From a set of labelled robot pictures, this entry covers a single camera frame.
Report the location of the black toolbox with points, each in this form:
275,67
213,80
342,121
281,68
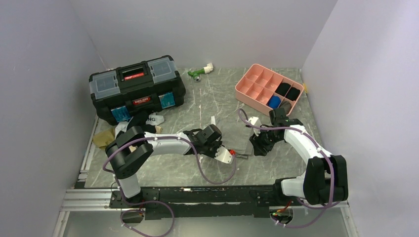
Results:
151,86

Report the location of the black rolled underwear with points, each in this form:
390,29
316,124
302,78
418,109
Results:
283,88
293,94

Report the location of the grey boxer briefs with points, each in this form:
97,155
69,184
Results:
245,151

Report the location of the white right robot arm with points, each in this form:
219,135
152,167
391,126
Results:
324,180

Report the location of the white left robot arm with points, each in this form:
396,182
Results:
129,151

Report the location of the pink divided organizer tray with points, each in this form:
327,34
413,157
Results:
258,84

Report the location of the black rolled underwear left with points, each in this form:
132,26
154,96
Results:
283,88

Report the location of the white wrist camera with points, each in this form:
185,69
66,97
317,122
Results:
223,155
255,121

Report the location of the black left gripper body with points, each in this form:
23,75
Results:
211,149

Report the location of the black rolled underwear right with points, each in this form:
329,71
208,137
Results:
293,94

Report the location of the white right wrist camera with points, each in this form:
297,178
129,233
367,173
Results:
255,121

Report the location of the green white pipe fitting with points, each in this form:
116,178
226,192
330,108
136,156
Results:
196,75

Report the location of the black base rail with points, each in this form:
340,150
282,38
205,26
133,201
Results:
205,201

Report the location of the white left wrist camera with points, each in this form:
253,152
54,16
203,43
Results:
223,155

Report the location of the aluminium frame rail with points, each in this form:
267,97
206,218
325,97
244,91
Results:
86,213

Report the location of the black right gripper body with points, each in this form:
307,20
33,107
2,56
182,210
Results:
267,138

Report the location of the blue rolled underwear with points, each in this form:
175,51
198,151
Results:
274,102

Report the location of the grey rolled underwear in tray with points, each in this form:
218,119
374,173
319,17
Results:
286,106

